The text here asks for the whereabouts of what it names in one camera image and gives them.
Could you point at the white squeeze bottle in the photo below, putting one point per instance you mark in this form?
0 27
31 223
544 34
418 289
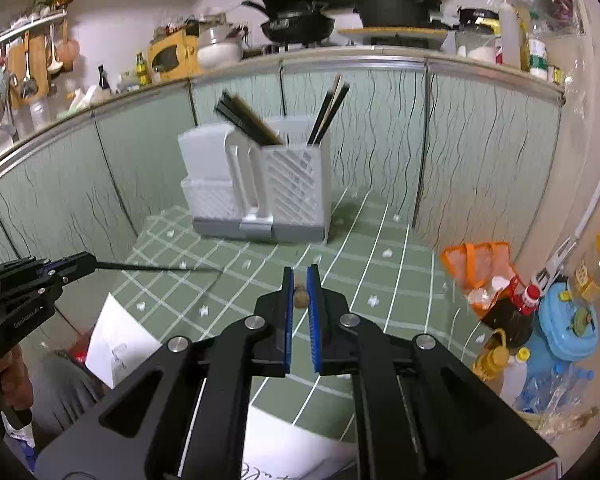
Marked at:
510 35

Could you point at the dark oil bottle red cap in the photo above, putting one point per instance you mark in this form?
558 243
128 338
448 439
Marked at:
510 320

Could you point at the white jug yellow cap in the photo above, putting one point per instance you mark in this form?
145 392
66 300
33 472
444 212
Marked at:
515 377

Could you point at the round wooden board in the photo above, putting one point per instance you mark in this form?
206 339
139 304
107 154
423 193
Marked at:
395 33

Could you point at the orange mesh bag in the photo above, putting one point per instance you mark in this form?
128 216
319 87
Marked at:
475 265

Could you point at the brown wooden chopstick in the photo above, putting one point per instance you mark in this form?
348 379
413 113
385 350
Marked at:
271 136
336 85
300 296

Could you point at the white lidded pot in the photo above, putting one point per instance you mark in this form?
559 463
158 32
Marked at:
220 50

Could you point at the white grey utensil holder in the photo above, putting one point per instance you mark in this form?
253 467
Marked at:
280 195

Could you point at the black cooking pot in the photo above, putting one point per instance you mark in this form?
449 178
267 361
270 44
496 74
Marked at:
395 10

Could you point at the dark sauce bottle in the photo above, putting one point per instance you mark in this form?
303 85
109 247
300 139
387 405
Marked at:
104 82

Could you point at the black chopstick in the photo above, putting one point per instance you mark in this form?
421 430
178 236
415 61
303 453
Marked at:
232 120
155 267
327 117
340 100
319 120
242 117
252 117

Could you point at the yellow cooking oil bottle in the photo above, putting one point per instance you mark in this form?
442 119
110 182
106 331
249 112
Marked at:
492 357

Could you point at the green label plastic bottle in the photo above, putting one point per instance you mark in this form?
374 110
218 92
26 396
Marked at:
539 55

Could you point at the green checked tablecloth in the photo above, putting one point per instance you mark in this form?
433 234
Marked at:
380 270

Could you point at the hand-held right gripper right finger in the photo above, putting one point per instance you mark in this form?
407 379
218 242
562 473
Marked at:
313 320

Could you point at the clear water bottle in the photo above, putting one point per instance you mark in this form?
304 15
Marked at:
555 387

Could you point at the clear jar black lid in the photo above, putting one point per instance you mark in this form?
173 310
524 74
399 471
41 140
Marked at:
475 40

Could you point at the hanging wooden cutting board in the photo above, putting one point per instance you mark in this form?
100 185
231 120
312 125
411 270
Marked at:
27 70

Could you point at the clear jar yellow lid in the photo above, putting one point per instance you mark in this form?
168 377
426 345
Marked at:
597 270

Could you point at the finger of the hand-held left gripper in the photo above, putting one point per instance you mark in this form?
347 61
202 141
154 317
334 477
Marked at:
67 278
70 261

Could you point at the blue plastic box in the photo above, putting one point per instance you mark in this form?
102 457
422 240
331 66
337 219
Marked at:
565 335

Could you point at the white plastic clip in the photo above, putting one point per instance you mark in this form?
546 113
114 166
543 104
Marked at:
555 262

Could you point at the person's left leg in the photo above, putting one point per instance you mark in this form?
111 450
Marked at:
65 385

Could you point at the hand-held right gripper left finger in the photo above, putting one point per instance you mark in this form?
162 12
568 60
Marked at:
287 320

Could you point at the green glass bottle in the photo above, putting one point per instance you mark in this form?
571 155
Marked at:
141 70

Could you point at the black wok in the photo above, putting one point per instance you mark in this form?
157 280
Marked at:
300 25

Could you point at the red packet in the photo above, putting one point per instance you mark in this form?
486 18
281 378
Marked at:
82 350

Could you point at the yellow kitchen appliance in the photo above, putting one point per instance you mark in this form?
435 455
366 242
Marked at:
172 57

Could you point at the person's left hand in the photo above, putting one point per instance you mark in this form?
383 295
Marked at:
10 377

